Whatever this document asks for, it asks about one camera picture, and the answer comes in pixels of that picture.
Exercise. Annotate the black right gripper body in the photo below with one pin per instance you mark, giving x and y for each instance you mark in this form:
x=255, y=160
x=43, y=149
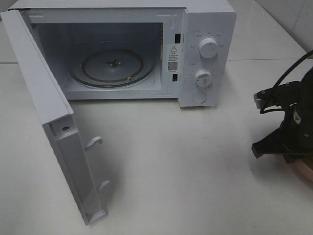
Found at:
x=297, y=133

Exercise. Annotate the white microwave oven body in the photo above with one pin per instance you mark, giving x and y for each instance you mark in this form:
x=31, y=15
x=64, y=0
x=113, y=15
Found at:
x=169, y=30

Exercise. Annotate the glass microwave turntable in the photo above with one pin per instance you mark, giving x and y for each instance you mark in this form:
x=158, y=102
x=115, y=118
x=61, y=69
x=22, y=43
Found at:
x=111, y=68

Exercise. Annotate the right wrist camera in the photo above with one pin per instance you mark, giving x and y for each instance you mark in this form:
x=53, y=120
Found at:
x=284, y=95

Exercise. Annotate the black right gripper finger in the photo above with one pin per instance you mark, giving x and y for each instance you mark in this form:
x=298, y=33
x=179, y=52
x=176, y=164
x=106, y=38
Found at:
x=291, y=158
x=271, y=144

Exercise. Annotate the pink plate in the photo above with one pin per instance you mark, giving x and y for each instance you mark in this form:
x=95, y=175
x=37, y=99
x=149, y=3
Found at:
x=305, y=168

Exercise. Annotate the white microwave knob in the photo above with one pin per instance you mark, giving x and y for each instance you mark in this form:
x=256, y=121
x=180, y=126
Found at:
x=208, y=47
x=203, y=78

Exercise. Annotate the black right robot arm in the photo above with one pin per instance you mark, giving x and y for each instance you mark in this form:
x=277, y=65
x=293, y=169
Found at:
x=305, y=101

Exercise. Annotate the white microwave door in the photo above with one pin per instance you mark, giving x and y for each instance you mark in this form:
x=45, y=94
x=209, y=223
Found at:
x=57, y=117

